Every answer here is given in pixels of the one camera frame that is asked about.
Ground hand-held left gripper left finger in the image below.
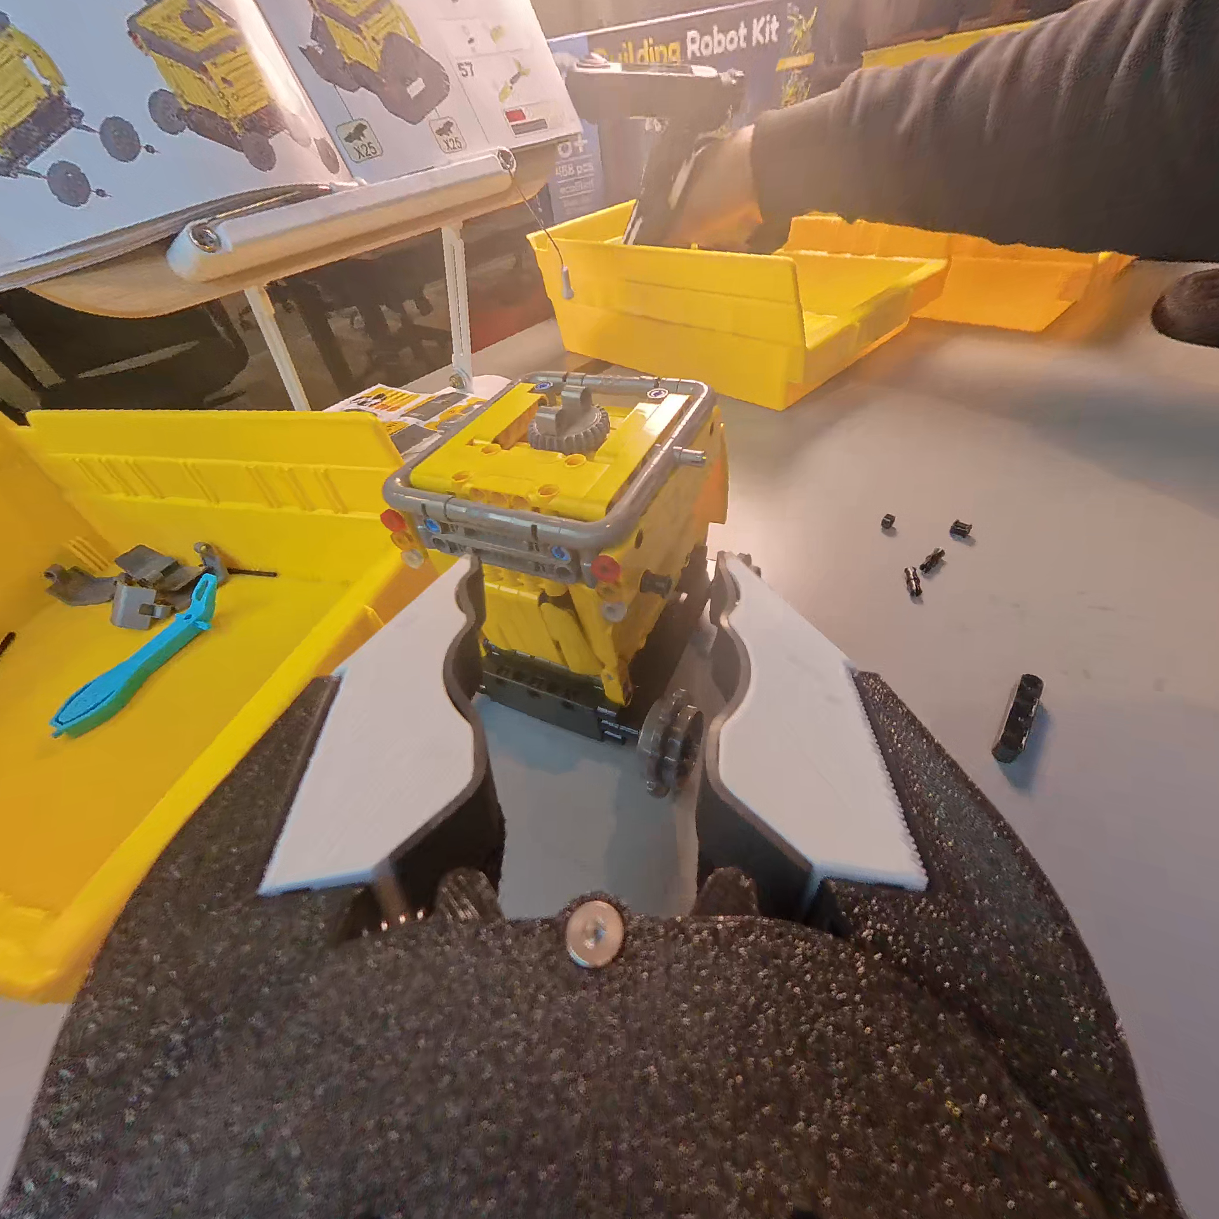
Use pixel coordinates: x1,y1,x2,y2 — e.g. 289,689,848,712
257,554,507,921

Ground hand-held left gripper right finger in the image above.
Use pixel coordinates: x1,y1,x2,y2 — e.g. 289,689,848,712
700,551,931,921

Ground grey toothed wheel hub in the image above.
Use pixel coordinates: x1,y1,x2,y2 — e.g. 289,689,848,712
639,689,707,800

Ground black short beam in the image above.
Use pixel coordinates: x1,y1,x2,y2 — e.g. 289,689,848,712
990,673,1047,765

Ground yellow plastic storage bin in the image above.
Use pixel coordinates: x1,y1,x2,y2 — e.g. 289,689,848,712
863,21,1040,70
909,224,1137,336
0,408,474,1003
527,201,951,413

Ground yellow black toy brick vehicle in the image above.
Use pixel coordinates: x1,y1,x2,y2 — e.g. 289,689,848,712
381,371,733,745

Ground person's right forearm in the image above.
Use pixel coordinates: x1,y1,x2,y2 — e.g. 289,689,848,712
751,0,1219,263

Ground grey desk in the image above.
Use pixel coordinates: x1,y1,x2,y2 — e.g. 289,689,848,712
0,253,1219,1219

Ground person's right hand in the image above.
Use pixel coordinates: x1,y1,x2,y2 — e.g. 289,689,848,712
680,124,794,255

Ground blue toy kit box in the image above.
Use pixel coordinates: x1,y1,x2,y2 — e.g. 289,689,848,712
546,0,868,234

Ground teal brick separator tool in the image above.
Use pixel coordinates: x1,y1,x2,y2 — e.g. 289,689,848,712
50,574,221,739

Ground grey brick parts in bin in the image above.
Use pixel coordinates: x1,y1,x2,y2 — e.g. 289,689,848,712
43,543,281,631

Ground white book stand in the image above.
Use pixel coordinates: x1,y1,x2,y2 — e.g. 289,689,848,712
0,147,581,449

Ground printed sticker sheet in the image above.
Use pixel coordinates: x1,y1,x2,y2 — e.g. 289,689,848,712
347,384,497,449

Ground white instruction booklet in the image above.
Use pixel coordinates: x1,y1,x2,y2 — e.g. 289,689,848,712
0,0,585,269

